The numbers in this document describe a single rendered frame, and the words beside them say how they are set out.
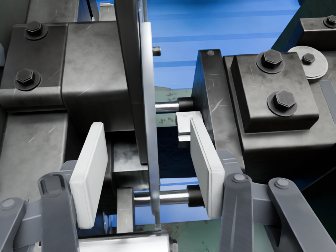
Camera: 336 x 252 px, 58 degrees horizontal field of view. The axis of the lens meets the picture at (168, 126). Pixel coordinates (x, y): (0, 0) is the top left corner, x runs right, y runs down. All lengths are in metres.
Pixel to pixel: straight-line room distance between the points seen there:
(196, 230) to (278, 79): 0.32
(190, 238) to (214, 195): 0.43
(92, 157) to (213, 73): 0.29
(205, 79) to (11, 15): 0.24
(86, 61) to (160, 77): 1.62
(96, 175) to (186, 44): 1.95
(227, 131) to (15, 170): 0.24
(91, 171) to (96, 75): 0.14
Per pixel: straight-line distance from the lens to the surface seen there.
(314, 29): 0.46
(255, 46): 2.18
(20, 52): 0.33
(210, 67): 0.43
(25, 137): 0.31
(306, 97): 0.39
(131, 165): 0.38
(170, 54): 2.04
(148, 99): 0.20
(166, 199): 0.47
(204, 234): 0.59
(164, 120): 0.66
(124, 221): 0.40
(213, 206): 0.16
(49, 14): 0.41
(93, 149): 0.18
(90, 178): 0.16
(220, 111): 0.39
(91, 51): 0.31
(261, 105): 0.36
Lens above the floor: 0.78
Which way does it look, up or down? 3 degrees up
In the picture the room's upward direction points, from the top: 87 degrees clockwise
